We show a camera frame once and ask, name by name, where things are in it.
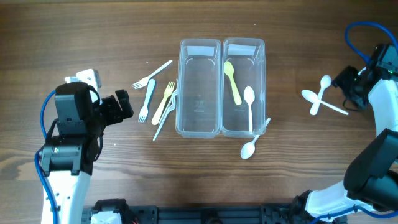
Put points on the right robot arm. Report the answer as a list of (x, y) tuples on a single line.
[(369, 184)]

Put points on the left clear plastic container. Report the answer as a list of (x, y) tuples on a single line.
[(199, 88)]

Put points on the yellow plastic fork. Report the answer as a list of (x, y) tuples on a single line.
[(167, 93)]

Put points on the white spoon bowl down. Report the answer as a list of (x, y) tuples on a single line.
[(248, 149)]

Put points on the right clear plastic container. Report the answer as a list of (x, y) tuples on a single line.
[(248, 57)]

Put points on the light blue plastic fork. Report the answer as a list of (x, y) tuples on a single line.
[(145, 108)]

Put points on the white spoon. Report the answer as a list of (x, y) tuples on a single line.
[(249, 97), (325, 82)]

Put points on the clear plastic knife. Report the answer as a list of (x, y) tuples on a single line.
[(161, 125)]

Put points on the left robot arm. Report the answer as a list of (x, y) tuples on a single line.
[(72, 145)]

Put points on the white plastic fork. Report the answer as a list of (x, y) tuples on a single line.
[(144, 81)]

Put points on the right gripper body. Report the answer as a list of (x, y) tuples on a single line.
[(348, 86)]

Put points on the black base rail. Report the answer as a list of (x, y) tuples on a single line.
[(263, 214)]

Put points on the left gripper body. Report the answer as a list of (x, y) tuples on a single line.
[(113, 109)]

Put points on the clear plastic container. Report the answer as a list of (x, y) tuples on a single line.
[(248, 57), (199, 88)]

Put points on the white spoon crosswise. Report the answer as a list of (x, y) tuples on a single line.
[(313, 98)]

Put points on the clear plastic fork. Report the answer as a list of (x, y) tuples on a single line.
[(169, 107)]

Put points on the yellow plastic spoon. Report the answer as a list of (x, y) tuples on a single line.
[(229, 71)]

